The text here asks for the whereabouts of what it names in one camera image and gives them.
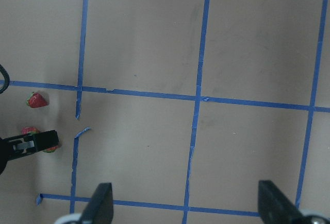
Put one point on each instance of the strawberry pair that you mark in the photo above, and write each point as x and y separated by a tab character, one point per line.
29	130
36	100

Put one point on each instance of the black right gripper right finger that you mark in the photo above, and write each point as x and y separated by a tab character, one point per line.
274	207

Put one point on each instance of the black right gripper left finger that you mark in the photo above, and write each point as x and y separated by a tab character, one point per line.
100	207

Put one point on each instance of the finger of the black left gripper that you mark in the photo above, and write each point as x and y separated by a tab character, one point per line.
27	144

